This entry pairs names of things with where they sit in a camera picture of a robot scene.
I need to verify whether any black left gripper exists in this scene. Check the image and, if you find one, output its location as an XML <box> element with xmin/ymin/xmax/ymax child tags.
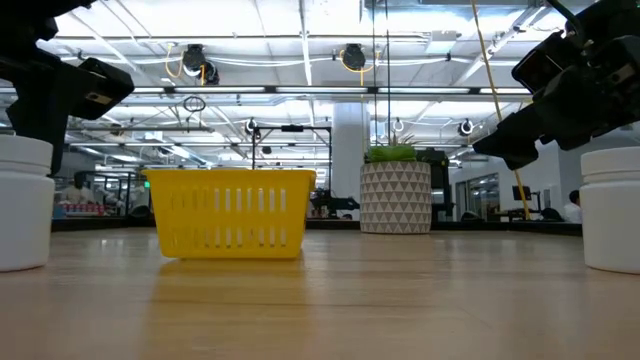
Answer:
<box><xmin>0</xmin><ymin>47</ymin><xmax>135</xmax><ymax>176</ymax></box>

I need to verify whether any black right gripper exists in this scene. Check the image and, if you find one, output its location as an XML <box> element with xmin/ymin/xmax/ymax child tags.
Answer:
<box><xmin>472</xmin><ymin>34</ymin><xmax>640</xmax><ymax>171</ymax></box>

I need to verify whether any white plastic pill bottle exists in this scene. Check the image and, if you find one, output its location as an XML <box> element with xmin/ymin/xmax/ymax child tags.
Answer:
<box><xmin>579</xmin><ymin>146</ymin><xmax>640</xmax><ymax>275</ymax></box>
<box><xmin>0</xmin><ymin>134</ymin><xmax>56</xmax><ymax>273</ymax></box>

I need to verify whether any yellow plastic slotted basket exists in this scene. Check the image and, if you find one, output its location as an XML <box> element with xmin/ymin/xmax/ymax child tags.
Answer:
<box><xmin>142</xmin><ymin>168</ymin><xmax>318</xmax><ymax>260</ymax></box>

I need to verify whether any black machine cabinet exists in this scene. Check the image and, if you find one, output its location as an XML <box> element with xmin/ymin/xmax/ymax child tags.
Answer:
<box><xmin>417</xmin><ymin>148</ymin><xmax>455</xmax><ymax>221</ymax></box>

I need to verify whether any person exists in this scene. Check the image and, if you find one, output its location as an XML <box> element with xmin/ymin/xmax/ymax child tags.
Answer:
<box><xmin>558</xmin><ymin>190</ymin><xmax>584</xmax><ymax>224</ymax></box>

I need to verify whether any green artificial plant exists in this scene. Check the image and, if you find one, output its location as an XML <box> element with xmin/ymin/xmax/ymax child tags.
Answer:
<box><xmin>363</xmin><ymin>132</ymin><xmax>421</xmax><ymax>164</ymax></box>

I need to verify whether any grey white triangle-pattern planter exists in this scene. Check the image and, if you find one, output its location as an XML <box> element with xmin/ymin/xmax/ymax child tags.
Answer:
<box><xmin>359</xmin><ymin>160</ymin><xmax>433</xmax><ymax>235</ymax></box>

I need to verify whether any yellow hanging cable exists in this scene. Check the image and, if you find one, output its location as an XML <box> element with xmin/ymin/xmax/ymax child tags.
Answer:
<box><xmin>469</xmin><ymin>0</ymin><xmax>532</xmax><ymax>221</ymax></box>

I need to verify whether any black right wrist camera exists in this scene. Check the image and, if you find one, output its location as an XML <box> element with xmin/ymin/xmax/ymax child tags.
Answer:
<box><xmin>511</xmin><ymin>30</ymin><xmax>584</xmax><ymax>95</ymax></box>

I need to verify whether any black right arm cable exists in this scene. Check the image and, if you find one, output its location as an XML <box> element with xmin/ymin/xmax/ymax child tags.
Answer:
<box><xmin>547</xmin><ymin>0</ymin><xmax>586</xmax><ymax>37</ymax></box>

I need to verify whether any black metal frame rig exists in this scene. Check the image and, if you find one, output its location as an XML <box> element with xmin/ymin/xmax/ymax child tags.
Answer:
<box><xmin>251</xmin><ymin>124</ymin><xmax>334</xmax><ymax>171</ymax></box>

